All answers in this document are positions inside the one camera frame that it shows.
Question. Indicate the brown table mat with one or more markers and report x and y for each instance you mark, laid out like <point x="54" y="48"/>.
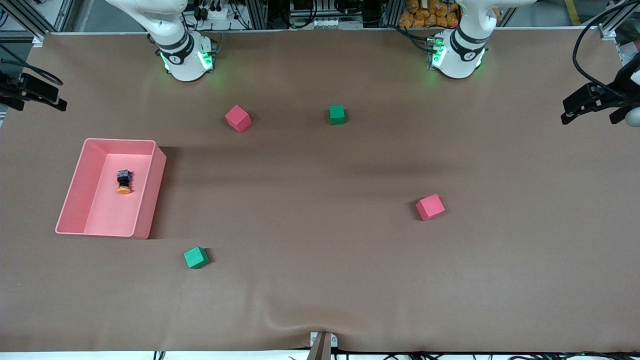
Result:
<point x="320" y="280"/>

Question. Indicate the pink plastic bin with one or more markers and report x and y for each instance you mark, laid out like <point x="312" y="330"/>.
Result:
<point x="125" y="210"/>

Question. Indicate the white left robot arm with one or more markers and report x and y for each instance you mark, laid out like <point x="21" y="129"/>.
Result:
<point x="457" y="60"/>

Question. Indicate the aluminium camera post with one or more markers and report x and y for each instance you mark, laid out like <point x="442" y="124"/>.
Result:
<point x="322" y="347"/>

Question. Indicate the white power strip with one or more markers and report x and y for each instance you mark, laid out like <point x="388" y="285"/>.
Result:
<point x="217" y="12"/>

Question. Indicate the green foam cube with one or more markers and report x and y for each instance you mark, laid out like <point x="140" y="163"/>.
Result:
<point x="337" y="115"/>
<point x="195" y="258"/>

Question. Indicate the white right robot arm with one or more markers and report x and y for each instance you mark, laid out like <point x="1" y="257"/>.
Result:
<point x="182" y="65"/>

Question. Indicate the orange cap push button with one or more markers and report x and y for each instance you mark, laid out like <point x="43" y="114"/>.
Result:
<point x="123" y="182"/>

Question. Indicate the white terminal strip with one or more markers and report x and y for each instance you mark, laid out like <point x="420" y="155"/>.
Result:
<point x="330" y="23"/>

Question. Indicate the pink foam cube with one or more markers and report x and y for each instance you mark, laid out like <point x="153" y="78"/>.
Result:
<point x="430" y="207"/>
<point x="237" y="119"/>

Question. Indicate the aluminium frame profile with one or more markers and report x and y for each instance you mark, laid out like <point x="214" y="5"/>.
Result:
<point x="610" y="31"/>
<point x="30" y="22"/>

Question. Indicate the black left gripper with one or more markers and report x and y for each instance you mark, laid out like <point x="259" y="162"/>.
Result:
<point x="626" y="83"/>

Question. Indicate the orange snack bags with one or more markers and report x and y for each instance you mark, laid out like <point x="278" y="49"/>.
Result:
<point x="425" y="17"/>

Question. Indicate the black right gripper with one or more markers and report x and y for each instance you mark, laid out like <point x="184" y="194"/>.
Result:
<point x="15" y="88"/>

